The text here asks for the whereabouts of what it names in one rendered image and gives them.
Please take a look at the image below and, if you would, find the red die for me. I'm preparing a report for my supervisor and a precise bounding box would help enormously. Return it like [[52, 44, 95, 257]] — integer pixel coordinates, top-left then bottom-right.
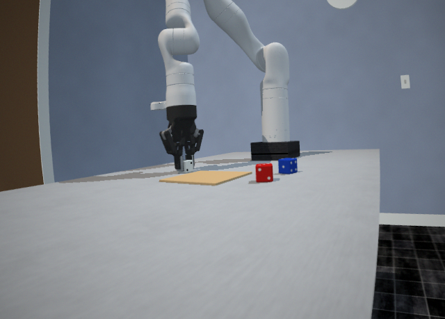
[[255, 163, 273, 183]]

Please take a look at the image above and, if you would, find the white die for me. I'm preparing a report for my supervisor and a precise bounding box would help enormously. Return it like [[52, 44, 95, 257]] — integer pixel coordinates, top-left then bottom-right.
[[178, 160, 193, 173]]

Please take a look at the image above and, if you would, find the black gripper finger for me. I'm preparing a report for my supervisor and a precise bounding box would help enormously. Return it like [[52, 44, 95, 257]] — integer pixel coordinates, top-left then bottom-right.
[[159, 126, 186, 172], [184, 127, 204, 169]]

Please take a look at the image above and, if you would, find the blue die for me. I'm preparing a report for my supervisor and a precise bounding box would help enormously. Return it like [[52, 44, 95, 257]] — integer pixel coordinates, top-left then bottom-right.
[[278, 158, 298, 174]]

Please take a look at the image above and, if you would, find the tan square mat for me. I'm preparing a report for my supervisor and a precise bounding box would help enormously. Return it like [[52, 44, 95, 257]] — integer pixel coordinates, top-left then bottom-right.
[[159, 171, 252, 186]]

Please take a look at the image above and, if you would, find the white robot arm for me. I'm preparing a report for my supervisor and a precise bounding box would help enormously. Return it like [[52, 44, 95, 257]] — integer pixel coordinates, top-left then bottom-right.
[[150, 0, 290, 142]]

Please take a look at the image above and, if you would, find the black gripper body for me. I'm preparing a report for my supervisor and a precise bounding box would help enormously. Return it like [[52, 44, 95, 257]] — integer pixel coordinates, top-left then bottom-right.
[[166, 105, 197, 142]]

